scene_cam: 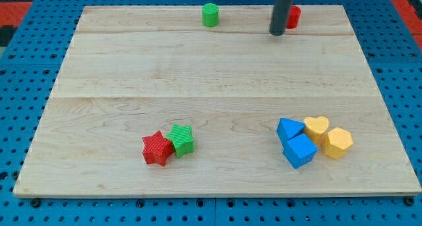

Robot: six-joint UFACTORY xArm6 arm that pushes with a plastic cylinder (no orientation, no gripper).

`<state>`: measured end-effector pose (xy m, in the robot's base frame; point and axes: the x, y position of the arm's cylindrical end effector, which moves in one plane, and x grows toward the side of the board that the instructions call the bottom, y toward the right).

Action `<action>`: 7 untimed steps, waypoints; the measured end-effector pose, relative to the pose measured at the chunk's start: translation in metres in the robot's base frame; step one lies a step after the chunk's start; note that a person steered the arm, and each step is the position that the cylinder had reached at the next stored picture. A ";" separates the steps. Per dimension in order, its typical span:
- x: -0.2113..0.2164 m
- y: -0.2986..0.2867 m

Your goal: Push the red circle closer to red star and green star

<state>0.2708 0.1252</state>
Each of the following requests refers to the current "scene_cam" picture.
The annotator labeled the red cylinder block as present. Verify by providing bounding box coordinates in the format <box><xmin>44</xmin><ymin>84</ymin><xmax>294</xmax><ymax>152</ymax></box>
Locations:
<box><xmin>286</xmin><ymin>5</ymin><xmax>301</xmax><ymax>29</ymax></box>

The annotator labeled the green star block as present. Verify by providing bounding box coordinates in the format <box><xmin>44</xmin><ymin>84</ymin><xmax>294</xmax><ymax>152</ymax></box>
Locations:
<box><xmin>166</xmin><ymin>124</ymin><xmax>195</xmax><ymax>158</ymax></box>

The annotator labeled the red star block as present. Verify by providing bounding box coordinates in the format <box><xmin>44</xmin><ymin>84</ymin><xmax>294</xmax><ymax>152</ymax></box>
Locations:
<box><xmin>142</xmin><ymin>131</ymin><xmax>173</xmax><ymax>166</ymax></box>

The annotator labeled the blue triangle block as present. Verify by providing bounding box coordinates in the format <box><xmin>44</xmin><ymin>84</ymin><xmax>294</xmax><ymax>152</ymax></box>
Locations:
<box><xmin>276</xmin><ymin>117</ymin><xmax>305</xmax><ymax>146</ymax></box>

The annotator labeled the light wooden board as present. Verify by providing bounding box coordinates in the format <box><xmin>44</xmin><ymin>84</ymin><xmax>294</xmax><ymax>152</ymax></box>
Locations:
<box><xmin>13</xmin><ymin>5</ymin><xmax>421</xmax><ymax>199</ymax></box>

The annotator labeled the green cylinder block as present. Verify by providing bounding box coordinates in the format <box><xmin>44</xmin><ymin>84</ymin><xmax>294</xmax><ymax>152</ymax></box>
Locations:
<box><xmin>201</xmin><ymin>3</ymin><xmax>219</xmax><ymax>27</ymax></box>

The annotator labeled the blue cube block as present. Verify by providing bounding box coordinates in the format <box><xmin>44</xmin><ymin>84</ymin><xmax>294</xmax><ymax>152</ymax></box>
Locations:
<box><xmin>282</xmin><ymin>134</ymin><xmax>318</xmax><ymax>169</ymax></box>

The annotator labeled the yellow heart block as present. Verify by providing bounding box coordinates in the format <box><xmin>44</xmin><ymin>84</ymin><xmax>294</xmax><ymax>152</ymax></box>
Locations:
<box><xmin>303</xmin><ymin>116</ymin><xmax>330</xmax><ymax>146</ymax></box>

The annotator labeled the yellow hexagon block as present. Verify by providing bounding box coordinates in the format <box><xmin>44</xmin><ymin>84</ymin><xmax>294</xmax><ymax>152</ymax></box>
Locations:
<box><xmin>321</xmin><ymin>127</ymin><xmax>353</xmax><ymax>159</ymax></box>

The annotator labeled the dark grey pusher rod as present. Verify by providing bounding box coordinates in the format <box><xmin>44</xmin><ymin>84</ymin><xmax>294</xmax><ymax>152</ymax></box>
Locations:
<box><xmin>269</xmin><ymin>0</ymin><xmax>293</xmax><ymax>36</ymax></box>

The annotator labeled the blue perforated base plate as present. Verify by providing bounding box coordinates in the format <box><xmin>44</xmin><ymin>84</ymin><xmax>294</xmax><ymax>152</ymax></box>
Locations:
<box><xmin>1</xmin><ymin>0</ymin><xmax>421</xmax><ymax>225</ymax></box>

